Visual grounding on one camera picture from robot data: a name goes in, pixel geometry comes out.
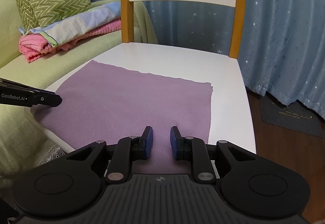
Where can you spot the pink knitted blanket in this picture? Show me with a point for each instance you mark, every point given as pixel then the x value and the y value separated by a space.
pixel 33 50

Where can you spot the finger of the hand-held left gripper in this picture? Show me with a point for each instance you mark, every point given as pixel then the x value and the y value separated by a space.
pixel 25 85
pixel 49 99

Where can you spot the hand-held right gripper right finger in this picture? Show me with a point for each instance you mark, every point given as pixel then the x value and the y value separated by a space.
pixel 174 140

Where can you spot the green zigzag pillow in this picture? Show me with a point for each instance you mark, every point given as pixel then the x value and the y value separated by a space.
pixel 55 0

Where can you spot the green covered sofa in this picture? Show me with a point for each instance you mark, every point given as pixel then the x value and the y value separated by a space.
pixel 15 66

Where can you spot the pastel patchwork quilt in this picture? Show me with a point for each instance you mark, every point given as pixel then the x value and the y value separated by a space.
pixel 83 22

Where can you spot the dark floor mat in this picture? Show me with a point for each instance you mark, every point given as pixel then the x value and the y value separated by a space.
pixel 292 118

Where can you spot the white wooden-framed chair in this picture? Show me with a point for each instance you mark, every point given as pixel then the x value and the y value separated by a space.
pixel 177 56

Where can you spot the purple garment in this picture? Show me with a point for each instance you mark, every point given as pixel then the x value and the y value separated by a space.
pixel 127 102

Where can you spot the blue star curtain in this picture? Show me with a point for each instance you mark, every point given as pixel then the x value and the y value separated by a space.
pixel 279 36

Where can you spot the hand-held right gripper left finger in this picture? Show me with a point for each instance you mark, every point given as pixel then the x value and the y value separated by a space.
pixel 149 140

